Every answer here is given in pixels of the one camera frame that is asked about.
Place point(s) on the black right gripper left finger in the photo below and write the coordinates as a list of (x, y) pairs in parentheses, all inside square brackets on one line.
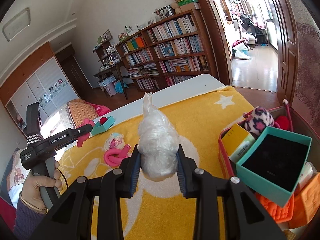
[(90, 205)]

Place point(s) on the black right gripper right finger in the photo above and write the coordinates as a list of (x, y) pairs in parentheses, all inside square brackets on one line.
[(243, 215)]

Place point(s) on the large orange rubber cube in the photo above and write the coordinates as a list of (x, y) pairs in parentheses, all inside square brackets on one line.
[(279, 214)]

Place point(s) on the teal gift box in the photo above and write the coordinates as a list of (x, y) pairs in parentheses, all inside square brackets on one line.
[(273, 164)]

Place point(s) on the small orange rubber cube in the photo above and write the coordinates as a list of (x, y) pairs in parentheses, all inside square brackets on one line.
[(306, 204)]

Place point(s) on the teal box lid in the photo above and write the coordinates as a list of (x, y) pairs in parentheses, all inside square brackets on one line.
[(98, 128)]

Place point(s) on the red pompom ball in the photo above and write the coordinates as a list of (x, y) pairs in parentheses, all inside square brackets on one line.
[(103, 120)]

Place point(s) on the yellow white carton box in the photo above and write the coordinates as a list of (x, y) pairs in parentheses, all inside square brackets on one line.
[(237, 142)]

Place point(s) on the cream pink sock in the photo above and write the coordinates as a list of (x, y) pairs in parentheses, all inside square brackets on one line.
[(116, 140)]

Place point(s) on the white red labelled cup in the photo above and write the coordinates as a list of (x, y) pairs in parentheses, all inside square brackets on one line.
[(308, 172)]

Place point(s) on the pink leopard plush toy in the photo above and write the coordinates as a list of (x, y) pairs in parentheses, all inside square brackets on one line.
[(259, 118)]

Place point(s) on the white plastic bag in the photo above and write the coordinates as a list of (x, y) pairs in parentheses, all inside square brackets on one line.
[(158, 143)]

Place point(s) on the pink knotted foam tube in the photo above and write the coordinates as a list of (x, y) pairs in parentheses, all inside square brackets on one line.
[(84, 129)]

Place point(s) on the left hand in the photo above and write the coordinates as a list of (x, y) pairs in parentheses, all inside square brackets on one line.
[(30, 195)]

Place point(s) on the orange plaid pillow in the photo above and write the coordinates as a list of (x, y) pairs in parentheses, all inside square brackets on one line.
[(81, 110)]

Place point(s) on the white wardrobe doors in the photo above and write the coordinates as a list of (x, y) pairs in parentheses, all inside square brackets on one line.
[(47, 86)]

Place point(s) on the yellow duck pattern towel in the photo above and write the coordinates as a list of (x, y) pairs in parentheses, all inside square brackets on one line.
[(158, 209)]

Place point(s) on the red tin storage box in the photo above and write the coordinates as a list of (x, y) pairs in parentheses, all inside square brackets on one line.
[(300, 126)]

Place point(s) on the dark wooden desk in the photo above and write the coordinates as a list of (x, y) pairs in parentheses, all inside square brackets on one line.
[(113, 70)]

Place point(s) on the patterned purple curtain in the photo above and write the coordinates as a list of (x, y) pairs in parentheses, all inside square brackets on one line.
[(306, 98)]

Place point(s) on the ceiling light panel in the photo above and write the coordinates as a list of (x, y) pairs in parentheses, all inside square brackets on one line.
[(17, 24)]

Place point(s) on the wooden bookshelf with books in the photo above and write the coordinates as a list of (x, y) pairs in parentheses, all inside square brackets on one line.
[(168, 52)]

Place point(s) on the brown wooden door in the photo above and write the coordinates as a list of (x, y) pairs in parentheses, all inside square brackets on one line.
[(287, 42)]

